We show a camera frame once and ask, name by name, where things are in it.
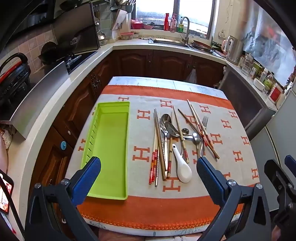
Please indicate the steel kitchen sink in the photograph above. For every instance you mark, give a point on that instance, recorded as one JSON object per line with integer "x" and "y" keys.
{"x": 168, "y": 42}

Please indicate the white cutting board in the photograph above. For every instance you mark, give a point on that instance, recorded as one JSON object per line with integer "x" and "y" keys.
{"x": 122, "y": 20}

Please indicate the white wall socket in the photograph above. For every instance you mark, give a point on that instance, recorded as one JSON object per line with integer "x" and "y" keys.
{"x": 222, "y": 34}

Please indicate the red dishes in rack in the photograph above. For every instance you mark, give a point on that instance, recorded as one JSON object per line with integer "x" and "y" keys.
{"x": 201, "y": 44}

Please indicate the steel pot with lid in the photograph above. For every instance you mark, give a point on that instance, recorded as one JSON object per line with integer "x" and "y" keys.
{"x": 102, "y": 37}

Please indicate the glass jar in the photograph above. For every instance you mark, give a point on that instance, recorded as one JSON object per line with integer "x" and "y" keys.
{"x": 247, "y": 64}

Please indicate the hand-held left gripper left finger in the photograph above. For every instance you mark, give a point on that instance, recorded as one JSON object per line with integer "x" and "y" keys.
{"x": 89, "y": 176}

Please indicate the round food container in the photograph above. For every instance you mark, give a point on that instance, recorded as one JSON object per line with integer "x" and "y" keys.
{"x": 126, "y": 36}

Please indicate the red and black object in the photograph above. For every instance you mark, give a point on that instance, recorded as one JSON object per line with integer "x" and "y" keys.
{"x": 5, "y": 194}

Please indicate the large stainless steel spoon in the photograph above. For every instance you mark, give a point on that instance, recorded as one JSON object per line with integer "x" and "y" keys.
{"x": 172, "y": 132}
{"x": 166, "y": 120}

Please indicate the brown wooden kitchen cabinets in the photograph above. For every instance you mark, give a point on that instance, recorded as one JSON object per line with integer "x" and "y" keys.
{"x": 138, "y": 62}

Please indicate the red spray bottle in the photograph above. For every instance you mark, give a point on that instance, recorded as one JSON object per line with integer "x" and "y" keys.
{"x": 167, "y": 23}

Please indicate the white kitchen countertop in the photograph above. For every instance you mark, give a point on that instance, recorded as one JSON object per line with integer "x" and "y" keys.
{"x": 104, "y": 49}

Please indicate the black gas stove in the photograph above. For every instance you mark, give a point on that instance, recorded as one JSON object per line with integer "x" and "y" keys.
{"x": 85, "y": 58}

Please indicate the steel electric kettle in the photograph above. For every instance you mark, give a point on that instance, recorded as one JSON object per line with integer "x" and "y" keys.
{"x": 235, "y": 51}

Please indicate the bottle with green label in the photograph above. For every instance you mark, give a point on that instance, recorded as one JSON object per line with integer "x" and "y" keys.
{"x": 268, "y": 82}

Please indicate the black wok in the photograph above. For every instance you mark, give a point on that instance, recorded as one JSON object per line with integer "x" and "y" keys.
{"x": 53, "y": 54}

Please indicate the orange and cream printed blanket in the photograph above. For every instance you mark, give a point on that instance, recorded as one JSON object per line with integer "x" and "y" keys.
{"x": 143, "y": 129}

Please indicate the white bowl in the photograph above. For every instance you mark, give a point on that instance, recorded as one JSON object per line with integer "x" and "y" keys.
{"x": 259, "y": 84}

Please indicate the green plastic utensil tray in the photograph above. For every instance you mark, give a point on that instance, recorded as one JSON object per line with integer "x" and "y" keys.
{"x": 111, "y": 143}

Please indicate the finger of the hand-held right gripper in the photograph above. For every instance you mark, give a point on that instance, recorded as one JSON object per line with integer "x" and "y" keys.
{"x": 291, "y": 162}
{"x": 275, "y": 172}

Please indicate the kitchen window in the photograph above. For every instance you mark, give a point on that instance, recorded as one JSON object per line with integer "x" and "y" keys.
{"x": 152, "y": 11}

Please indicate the white ceramic spoon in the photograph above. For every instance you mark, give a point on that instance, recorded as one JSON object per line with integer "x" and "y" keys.
{"x": 185, "y": 172}

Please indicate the silver refrigerator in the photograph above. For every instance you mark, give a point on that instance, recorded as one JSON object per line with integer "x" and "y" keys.
{"x": 277, "y": 139}

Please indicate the pale floral tablecloth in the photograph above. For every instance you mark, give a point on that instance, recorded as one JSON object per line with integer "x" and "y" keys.
{"x": 161, "y": 81}

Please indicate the pink plastic basin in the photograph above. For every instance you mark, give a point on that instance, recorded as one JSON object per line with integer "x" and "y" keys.
{"x": 137, "y": 24}

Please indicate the pale chopstick with red pattern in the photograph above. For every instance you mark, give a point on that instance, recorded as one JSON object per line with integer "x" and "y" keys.
{"x": 155, "y": 162}
{"x": 150, "y": 166}

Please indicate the hanging plastic bag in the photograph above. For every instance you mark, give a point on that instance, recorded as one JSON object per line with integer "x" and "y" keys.
{"x": 192, "y": 76}

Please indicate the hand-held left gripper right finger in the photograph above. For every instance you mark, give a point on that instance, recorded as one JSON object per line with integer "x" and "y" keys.
{"x": 210, "y": 180}

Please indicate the stainless steel fork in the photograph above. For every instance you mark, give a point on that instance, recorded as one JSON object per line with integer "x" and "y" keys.
{"x": 205, "y": 121}

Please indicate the blue round cabinet sticker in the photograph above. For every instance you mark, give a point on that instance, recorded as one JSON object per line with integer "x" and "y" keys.
{"x": 63, "y": 145}

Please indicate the wooden chopstick with banded end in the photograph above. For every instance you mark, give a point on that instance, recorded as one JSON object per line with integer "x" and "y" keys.
{"x": 185, "y": 150}
{"x": 169, "y": 166}

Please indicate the stainless steel splash plate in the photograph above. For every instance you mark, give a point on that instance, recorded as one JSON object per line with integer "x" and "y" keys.
{"x": 39, "y": 99}

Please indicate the green dish soap bottle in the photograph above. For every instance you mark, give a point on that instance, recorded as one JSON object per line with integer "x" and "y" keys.
{"x": 180, "y": 28}

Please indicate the steel sink faucet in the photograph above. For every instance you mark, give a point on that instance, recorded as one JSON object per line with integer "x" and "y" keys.
{"x": 187, "y": 30}

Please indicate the jar with red label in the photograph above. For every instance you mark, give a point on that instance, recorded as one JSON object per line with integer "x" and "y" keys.
{"x": 275, "y": 93}

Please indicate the pink bottle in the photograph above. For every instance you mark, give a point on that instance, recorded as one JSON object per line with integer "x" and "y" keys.
{"x": 173, "y": 24}

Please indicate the plain brown wooden chopstick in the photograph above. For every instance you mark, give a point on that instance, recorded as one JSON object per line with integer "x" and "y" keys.
{"x": 163, "y": 171}

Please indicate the hanging dark utensil holder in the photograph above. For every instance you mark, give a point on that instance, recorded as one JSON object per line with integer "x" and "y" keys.
{"x": 129, "y": 8}

